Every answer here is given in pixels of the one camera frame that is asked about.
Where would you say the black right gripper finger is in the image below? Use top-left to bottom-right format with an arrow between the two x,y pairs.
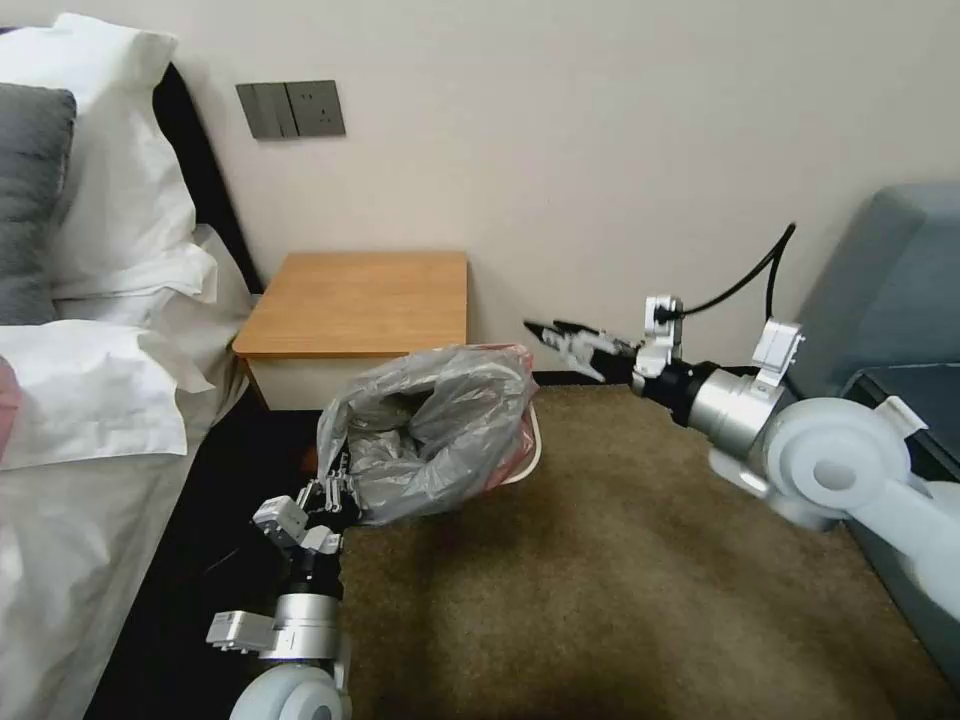
523,319 -> 639,357
548,338 -> 624,382

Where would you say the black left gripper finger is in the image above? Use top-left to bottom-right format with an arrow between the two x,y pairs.
302,457 -> 336,516
332,448 -> 363,517

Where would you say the grey plastic garbage bag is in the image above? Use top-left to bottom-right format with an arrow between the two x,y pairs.
314,342 -> 539,528

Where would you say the pink trash can white rim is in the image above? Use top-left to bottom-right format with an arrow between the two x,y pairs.
476,341 -> 544,496

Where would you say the black bed base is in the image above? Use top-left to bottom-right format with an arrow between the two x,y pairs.
80,401 -> 358,720

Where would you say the wooden nightstand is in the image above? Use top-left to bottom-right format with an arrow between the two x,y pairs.
231,251 -> 470,412

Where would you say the blue-grey sofa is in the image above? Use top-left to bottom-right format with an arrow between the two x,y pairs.
793,182 -> 960,680

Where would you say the dark low table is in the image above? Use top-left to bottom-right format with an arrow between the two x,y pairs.
835,364 -> 960,487

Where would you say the white bed sheet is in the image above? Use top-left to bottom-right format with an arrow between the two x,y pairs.
0,352 -> 253,720

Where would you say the white folded duvet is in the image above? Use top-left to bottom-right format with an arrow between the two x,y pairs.
0,317 -> 220,472

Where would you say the pink cloth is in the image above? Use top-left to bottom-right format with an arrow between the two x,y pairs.
0,355 -> 25,460

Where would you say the black headboard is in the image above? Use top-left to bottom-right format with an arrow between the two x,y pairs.
152,59 -> 265,298

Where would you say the large white pillow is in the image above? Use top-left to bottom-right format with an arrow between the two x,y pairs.
0,11 -> 202,300

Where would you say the grey cushion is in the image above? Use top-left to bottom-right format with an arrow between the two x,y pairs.
0,81 -> 79,327

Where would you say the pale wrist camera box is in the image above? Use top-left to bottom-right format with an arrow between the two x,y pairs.
632,295 -> 685,378
252,495 -> 339,558

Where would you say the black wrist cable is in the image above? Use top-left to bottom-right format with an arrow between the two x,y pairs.
678,222 -> 799,325

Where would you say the grey wall switch panel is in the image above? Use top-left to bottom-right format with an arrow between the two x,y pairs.
235,79 -> 348,142

